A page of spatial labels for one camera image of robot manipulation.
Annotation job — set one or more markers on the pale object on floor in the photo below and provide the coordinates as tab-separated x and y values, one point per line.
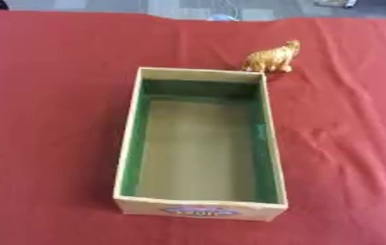
335	3

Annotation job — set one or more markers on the pale blue round object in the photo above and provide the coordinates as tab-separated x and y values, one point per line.
222	17

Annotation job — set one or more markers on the tan cardboard box green inside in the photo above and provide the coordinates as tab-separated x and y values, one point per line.
198	150

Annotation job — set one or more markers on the orange striped tiger toy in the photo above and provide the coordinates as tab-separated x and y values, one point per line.
271	58

